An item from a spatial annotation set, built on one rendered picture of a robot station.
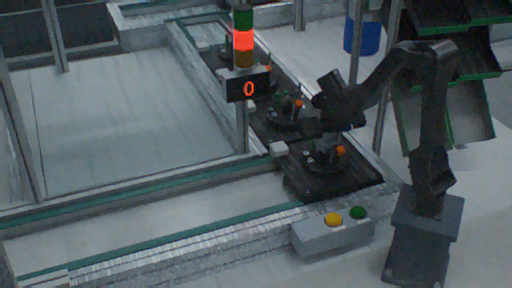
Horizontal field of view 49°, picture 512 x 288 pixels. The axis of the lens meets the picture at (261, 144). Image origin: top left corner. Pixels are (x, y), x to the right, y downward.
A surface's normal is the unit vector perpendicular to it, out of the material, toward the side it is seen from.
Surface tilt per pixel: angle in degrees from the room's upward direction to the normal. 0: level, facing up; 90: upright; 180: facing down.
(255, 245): 90
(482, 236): 0
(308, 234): 0
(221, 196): 0
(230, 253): 90
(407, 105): 45
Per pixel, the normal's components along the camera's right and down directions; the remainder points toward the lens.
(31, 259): 0.00, -0.82
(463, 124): 0.14, -0.18
